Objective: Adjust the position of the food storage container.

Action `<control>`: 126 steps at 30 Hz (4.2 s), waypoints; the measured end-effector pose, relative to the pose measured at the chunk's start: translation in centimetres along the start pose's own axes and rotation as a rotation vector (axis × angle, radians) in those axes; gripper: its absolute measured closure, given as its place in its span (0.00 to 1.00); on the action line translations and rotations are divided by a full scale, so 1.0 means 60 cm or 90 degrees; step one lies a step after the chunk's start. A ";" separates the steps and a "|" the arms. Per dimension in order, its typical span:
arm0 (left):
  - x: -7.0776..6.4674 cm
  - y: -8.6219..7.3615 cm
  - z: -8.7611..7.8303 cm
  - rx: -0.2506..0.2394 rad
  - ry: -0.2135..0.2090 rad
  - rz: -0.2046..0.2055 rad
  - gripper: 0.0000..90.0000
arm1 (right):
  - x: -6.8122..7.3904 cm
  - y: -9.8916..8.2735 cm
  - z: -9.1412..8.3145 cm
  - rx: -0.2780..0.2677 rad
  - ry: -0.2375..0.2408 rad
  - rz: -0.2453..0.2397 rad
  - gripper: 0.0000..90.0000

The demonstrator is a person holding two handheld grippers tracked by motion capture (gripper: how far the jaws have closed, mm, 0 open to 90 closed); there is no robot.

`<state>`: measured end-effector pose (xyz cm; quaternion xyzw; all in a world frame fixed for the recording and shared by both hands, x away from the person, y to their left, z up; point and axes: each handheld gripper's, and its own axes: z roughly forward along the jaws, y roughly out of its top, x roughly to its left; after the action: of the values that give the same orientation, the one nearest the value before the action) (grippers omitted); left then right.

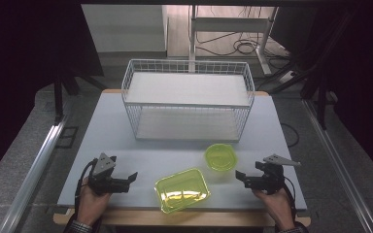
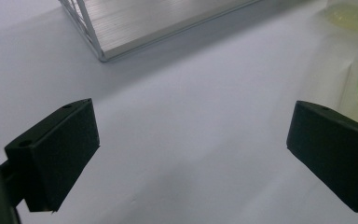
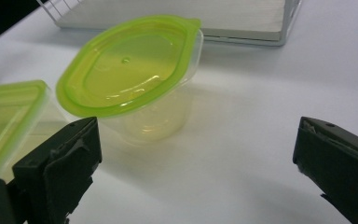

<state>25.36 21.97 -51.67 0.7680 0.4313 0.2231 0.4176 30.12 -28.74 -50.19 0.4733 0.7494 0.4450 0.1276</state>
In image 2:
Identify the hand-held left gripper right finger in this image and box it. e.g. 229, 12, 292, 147
286, 100, 358, 214

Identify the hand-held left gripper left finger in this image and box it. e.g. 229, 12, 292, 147
0, 98, 101, 214

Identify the white wire shelf rack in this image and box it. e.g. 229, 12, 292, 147
58, 0, 264, 63

